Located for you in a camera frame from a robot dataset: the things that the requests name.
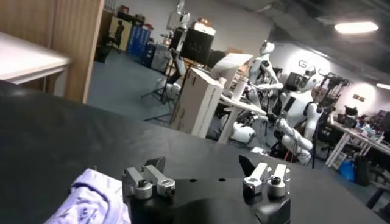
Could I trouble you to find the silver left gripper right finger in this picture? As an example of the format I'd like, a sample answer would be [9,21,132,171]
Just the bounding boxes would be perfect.
[238,154,291,198]

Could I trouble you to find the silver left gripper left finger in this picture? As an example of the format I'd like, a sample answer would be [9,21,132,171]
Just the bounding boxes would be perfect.
[121,156,177,200]

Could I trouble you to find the lavender printed t-shirt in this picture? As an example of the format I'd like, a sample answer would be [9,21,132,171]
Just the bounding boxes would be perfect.
[44,168,132,224]

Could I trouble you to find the small white round robot base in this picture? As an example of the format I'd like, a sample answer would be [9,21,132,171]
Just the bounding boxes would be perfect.
[155,78,181,100]

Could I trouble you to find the white rolling side table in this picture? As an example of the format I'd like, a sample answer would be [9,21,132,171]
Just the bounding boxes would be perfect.
[218,77,269,145]

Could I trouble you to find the white humanoid robot dark joints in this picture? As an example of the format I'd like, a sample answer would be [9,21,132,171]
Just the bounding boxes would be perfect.
[268,65,328,167]

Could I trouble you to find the blue bag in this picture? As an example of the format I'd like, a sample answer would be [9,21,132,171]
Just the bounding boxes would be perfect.
[337,158,356,183]

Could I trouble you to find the black table cover sheet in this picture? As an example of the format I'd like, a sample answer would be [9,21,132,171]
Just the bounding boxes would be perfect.
[0,80,388,224]

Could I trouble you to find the tall white cardboard box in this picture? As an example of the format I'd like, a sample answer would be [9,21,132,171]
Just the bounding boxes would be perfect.
[170,67,225,139]

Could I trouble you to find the black bag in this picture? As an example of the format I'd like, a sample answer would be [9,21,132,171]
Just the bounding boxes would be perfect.
[354,155,372,187]

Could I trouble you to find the thin black tripod stand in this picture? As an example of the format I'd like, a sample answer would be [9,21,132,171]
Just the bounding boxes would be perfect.
[140,48,183,106]

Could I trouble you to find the white curved panel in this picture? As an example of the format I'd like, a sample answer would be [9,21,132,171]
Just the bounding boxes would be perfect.
[210,53,254,83]

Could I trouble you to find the blue storage cabinet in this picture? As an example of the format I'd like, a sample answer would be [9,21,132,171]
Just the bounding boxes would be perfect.
[126,24,152,60]

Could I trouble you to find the black panel monitor on stand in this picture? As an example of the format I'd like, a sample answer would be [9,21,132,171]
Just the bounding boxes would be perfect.
[143,27,216,123]

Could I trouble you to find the white rectangular table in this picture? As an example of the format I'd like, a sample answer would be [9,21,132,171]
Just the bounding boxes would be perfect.
[0,32,73,85]

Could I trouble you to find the white frame work desk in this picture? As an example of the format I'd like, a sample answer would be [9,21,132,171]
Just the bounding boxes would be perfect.
[325,120,390,168]

